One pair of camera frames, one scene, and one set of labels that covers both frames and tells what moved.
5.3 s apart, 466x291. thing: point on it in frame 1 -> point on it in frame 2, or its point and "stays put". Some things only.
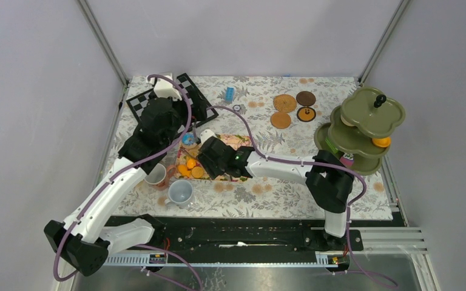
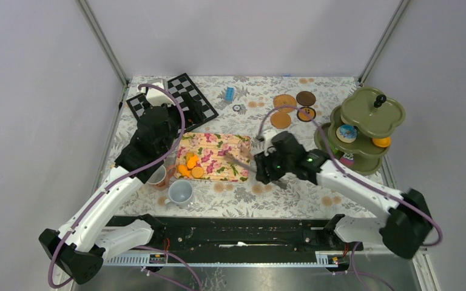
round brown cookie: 198,172 stays put
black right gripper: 207,163 -> 263,162
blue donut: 189,140 -> 347,131
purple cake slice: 347,159 stays put
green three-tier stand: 364,114 stays put
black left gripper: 198,110 stays put
